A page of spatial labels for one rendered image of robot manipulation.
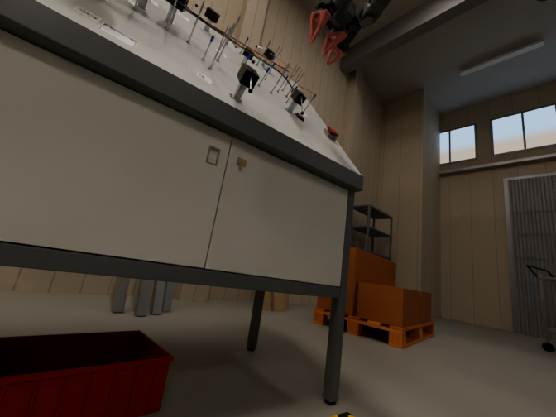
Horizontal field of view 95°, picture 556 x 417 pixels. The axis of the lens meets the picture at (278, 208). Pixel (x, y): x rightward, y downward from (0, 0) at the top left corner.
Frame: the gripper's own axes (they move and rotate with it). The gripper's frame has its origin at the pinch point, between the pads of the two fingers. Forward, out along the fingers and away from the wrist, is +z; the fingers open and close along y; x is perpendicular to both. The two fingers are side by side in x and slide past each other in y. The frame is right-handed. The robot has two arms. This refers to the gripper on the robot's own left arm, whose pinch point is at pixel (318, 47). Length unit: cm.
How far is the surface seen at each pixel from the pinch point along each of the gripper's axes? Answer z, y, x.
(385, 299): 91, -180, -15
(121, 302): 165, -10, -92
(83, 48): 32, 46, -9
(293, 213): 46, -19, 4
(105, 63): 32, 42, -8
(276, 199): 44.4, -11.5, 1.7
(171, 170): 48, 22, -1
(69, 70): 37, 47, -11
